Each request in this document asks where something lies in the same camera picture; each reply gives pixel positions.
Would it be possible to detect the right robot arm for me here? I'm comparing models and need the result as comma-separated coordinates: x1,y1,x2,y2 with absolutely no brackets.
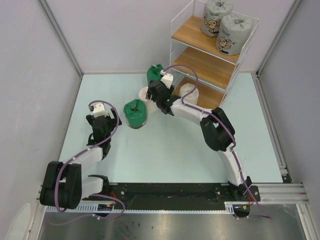
146,80,252,201

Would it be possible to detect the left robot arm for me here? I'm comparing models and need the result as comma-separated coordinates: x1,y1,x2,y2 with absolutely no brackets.
39,108,122,210

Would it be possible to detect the white wire wooden shelf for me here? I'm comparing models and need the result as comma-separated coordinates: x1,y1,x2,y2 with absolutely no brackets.
169,0,260,109

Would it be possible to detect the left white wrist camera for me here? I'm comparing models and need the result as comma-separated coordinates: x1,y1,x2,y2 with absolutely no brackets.
89,102,109,118

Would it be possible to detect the grey roll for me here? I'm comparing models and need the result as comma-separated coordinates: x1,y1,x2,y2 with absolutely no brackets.
216,13,254,56
201,0,234,38

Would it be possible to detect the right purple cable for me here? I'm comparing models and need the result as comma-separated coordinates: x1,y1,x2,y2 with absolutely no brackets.
160,64,273,220

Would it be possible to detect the grey wrapped roll back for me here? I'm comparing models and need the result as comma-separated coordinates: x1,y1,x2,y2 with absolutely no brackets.
201,0,234,38

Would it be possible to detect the unwrapped white paper roll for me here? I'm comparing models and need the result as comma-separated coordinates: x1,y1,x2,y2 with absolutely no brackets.
138,86,158,114

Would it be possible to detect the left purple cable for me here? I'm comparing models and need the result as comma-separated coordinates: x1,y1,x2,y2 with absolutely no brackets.
46,100,126,226

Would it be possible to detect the grey roll front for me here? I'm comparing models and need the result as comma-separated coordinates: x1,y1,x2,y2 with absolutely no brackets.
216,13,254,56

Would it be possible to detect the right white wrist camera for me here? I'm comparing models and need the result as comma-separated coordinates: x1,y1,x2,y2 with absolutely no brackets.
160,70,174,89

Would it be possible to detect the purple cable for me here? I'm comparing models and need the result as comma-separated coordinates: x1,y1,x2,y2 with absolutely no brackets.
160,64,273,220
46,100,126,226

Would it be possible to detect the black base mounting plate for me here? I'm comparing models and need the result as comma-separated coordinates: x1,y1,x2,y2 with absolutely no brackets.
88,183,261,217

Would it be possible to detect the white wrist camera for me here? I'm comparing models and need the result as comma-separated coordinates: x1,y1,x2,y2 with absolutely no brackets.
160,70,174,89
89,102,109,118

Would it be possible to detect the aluminium frame rail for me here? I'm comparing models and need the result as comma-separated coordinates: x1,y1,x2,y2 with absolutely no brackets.
224,182,311,213

